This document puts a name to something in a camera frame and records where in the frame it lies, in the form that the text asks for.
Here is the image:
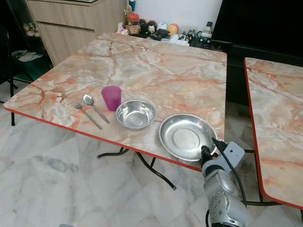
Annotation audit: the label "large black screen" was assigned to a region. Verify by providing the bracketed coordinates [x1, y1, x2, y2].
[212, 0, 303, 46]

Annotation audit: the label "light wooden cabinet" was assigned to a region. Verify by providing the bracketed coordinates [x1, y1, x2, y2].
[26, 0, 126, 67]

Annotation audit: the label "purple plastic cup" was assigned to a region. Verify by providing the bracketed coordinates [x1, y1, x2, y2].
[102, 86, 122, 112]

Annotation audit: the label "marble table with red edge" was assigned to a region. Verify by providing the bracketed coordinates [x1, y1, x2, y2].
[244, 57, 303, 210]

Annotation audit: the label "large marble folding table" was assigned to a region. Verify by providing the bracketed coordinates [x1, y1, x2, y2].
[4, 32, 228, 191]

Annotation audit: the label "clear bottle with black cap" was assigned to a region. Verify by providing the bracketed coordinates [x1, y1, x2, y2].
[202, 21, 214, 38]

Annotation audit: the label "jar with red lid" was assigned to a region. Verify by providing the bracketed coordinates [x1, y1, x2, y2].
[127, 13, 140, 35]

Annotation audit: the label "black pouch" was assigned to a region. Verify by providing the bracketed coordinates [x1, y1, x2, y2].
[151, 29, 170, 41]

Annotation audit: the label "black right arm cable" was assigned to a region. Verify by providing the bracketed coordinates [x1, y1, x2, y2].
[212, 137, 248, 207]

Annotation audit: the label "small steel bowl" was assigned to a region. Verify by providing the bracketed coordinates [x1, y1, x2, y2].
[116, 100, 156, 130]

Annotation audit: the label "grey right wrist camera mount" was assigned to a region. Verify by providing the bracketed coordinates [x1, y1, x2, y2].
[221, 141, 246, 166]

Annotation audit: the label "steel spoon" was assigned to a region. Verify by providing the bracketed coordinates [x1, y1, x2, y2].
[82, 94, 110, 124]

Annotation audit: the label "black metal chair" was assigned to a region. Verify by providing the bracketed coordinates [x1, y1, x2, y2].
[0, 24, 30, 126]

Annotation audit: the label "round steel plate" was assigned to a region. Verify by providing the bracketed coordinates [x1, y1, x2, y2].
[159, 113, 218, 162]

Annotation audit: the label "papers on chair seat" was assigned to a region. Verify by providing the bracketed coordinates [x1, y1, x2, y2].
[13, 50, 43, 62]

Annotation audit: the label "steel fork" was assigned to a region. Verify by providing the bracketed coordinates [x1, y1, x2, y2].
[71, 100, 103, 130]

